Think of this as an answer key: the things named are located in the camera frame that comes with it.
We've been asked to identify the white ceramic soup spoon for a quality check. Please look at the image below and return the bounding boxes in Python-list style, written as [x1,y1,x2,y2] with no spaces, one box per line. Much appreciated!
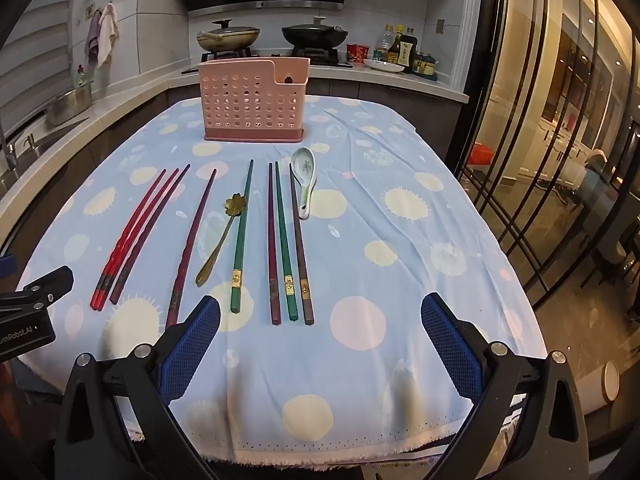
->
[291,147,317,220]

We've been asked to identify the blue dotted tablecloth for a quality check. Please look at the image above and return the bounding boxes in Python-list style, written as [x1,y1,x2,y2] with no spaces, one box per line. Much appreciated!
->
[17,95,548,463]

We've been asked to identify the black wok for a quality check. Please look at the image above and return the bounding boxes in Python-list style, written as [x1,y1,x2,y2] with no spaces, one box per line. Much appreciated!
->
[281,25,349,50]

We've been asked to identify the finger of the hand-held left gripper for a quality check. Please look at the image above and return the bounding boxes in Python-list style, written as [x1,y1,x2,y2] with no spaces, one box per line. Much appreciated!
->
[0,266,75,313]

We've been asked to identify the large dark sauce bottle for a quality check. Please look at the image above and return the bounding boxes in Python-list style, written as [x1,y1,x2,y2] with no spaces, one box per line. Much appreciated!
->
[400,27,420,73]

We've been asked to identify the white round stool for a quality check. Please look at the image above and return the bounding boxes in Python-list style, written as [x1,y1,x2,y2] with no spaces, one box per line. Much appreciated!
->
[585,360,623,411]

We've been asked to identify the black wok lid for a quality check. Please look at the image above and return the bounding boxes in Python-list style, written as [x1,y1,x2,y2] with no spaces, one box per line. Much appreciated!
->
[287,16,342,33]

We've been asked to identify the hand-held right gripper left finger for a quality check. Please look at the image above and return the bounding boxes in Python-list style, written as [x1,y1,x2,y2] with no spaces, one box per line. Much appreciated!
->
[54,295,222,480]

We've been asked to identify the dark red chopstick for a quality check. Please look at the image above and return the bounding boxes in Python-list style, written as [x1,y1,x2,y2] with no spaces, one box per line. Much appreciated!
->
[267,162,282,326]

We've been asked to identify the brown chopstick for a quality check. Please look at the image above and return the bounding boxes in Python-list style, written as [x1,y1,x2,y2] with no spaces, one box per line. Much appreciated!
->
[289,168,315,326]

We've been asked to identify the white hanging towel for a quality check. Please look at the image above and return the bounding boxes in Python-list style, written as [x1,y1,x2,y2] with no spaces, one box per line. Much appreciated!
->
[97,2,121,68]

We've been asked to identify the dark maroon chopstick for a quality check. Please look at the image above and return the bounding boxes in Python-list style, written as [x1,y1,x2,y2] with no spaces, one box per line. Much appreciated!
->
[110,163,191,306]

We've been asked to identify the small seasoning jars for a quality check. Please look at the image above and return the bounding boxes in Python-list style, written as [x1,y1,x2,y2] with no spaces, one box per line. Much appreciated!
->
[414,51,439,81]

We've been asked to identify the clear plastic bottle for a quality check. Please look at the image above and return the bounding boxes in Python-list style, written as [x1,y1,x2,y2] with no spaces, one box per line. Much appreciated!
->
[375,24,393,61]

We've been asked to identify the chrome faucet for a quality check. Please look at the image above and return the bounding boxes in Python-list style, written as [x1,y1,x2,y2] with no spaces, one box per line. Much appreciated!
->
[0,110,18,173]

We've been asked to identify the yellow-capped sauce bottle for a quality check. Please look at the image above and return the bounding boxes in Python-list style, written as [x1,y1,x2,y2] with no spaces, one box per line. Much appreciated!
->
[387,25,407,67]

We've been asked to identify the white plate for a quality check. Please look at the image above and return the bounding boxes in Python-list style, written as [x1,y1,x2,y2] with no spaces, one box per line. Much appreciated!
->
[363,58,406,73]

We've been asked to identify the beige pan lid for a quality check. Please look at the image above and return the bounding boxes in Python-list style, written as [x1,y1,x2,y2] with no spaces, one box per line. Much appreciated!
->
[207,19,251,37]

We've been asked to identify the beige cooking pan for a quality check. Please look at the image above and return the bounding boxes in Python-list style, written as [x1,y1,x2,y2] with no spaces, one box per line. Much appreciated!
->
[196,27,262,53]

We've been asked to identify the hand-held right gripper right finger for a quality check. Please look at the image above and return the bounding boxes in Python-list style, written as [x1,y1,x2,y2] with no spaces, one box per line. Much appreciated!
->
[421,292,591,480]

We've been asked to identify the green chopstick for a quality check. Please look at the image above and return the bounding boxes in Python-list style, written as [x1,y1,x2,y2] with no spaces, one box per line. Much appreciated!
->
[274,161,299,322]
[230,160,255,314]

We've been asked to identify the purple hanging towel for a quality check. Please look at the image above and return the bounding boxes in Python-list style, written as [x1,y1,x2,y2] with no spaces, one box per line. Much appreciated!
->
[85,7,103,63]

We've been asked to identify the white window blind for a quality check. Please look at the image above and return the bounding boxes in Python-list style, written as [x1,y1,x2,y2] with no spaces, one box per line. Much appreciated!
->
[0,0,76,126]

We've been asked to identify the black gas stove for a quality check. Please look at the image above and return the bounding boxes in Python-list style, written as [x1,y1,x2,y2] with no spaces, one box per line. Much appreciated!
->
[181,46,353,75]

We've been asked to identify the steel sink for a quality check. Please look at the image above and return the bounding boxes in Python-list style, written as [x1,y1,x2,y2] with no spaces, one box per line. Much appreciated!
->
[0,127,76,186]

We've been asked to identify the twisted maroon chopstick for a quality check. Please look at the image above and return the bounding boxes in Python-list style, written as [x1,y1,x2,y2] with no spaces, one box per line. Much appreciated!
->
[165,168,218,331]

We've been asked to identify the pink perforated utensil holder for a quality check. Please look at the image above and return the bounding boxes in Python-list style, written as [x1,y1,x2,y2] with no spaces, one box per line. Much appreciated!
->
[198,57,311,142]

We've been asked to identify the black-framed glass door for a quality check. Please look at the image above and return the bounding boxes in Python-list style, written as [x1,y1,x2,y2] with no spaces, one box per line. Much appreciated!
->
[450,0,640,321]

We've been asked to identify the stainless steel bowl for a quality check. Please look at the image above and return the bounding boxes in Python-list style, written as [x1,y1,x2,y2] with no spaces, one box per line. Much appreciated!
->
[46,85,93,127]

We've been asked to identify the gold flower spoon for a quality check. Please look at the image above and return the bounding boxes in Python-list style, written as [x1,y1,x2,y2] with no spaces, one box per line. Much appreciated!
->
[195,192,249,288]

